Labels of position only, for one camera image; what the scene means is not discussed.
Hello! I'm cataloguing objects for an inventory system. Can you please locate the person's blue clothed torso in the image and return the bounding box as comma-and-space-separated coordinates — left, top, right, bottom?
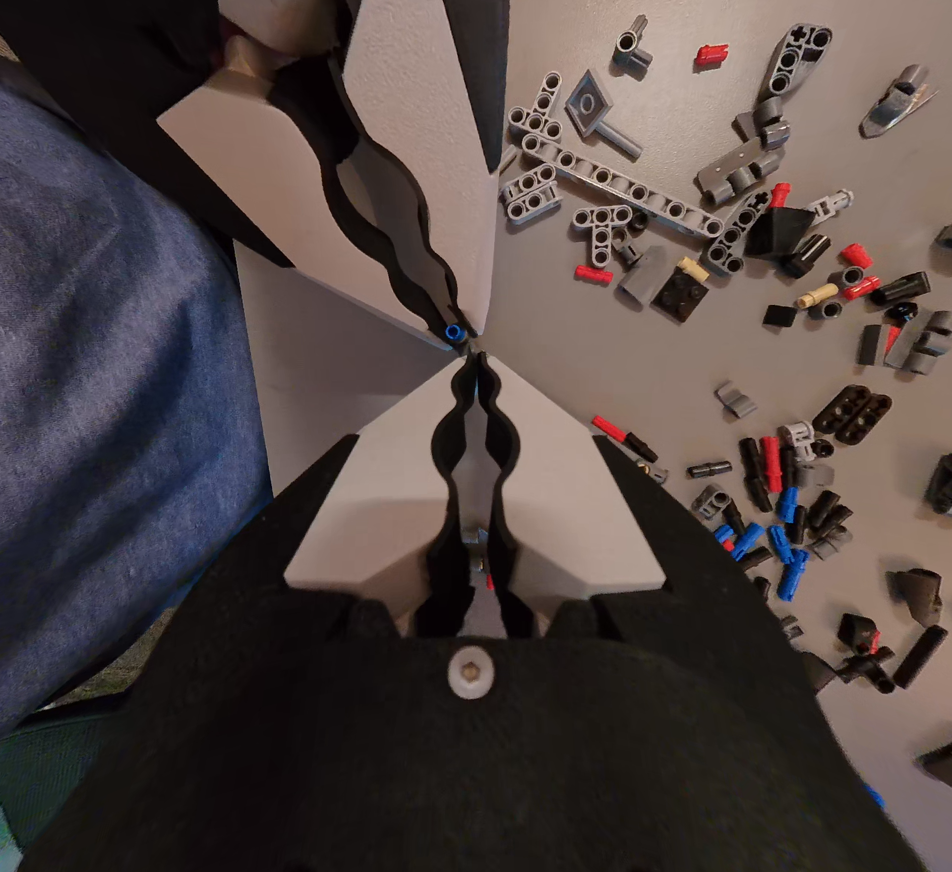
0, 80, 272, 739

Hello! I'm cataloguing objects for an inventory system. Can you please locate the dark grey lego hinge plate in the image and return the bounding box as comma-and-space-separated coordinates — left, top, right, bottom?
696, 142, 787, 209

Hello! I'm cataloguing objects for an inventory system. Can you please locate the black lego cylinder connector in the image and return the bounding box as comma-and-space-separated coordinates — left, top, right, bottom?
869, 270, 932, 308

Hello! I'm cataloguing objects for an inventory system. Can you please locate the grey square lego plate bar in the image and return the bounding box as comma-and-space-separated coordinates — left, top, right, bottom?
564, 69, 644, 161

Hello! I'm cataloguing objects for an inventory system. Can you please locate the large black lego slope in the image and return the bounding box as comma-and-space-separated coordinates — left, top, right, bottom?
744, 205, 817, 263

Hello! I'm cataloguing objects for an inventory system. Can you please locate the light grey L-shaped lego beam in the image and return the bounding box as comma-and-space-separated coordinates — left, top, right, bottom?
508, 71, 564, 138

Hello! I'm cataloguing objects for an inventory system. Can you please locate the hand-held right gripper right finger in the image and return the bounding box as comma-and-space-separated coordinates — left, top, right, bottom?
476, 353, 668, 639

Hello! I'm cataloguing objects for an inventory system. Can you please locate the light grey angled lego beam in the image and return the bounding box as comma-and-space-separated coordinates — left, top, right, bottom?
703, 190, 772, 276

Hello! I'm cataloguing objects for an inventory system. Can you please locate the light grey double lego beam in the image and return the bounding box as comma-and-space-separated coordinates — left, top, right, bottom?
498, 164, 564, 228

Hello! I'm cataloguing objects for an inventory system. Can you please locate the light grey T-shaped lego beam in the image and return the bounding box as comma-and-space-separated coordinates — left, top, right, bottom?
571, 205, 635, 272

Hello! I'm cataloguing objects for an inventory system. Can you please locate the tan lego connector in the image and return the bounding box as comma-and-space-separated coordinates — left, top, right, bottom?
794, 282, 843, 320

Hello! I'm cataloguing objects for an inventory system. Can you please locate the light grey lego clip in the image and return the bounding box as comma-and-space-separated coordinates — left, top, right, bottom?
714, 380, 760, 421

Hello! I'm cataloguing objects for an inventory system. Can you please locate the dark grey cross-hole lego beam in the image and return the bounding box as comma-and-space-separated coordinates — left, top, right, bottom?
757, 23, 834, 101

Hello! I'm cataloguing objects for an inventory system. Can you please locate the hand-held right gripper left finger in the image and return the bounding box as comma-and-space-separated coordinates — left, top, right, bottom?
285, 353, 480, 639

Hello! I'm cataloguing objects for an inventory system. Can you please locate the red lego elbow connector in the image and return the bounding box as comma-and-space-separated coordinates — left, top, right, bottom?
837, 242, 884, 302

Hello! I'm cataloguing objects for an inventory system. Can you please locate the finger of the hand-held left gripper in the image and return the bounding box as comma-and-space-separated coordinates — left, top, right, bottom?
338, 0, 499, 341
156, 0, 458, 354

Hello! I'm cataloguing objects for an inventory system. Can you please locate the dark grey lego hinge piece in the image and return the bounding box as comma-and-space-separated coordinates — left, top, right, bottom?
859, 309, 952, 376

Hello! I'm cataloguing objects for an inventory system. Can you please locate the dark grey lego pin connector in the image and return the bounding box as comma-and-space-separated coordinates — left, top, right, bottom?
613, 15, 655, 79

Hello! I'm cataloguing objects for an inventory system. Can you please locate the pile of small lego pins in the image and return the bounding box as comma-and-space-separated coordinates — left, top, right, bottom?
686, 420, 856, 604

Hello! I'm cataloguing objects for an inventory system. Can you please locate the black three-hole lego beam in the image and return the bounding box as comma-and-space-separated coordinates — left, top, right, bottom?
834, 392, 894, 447
812, 384, 873, 436

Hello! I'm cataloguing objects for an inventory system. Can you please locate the light grey lego pin connector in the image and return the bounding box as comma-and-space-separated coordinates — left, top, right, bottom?
807, 188, 856, 228

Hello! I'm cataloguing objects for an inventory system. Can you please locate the grey curved lego slope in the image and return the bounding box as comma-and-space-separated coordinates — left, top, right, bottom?
617, 244, 668, 309

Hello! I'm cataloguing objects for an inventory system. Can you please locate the shiny grey curved lego piece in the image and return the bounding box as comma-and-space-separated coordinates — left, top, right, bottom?
859, 63, 940, 139

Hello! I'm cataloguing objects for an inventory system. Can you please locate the black square lego plate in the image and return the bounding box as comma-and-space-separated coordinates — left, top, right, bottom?
652, 256, 709, 324

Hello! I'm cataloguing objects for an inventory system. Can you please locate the long light grey lego beam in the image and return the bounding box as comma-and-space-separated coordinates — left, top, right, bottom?
521, 132, 726, 241

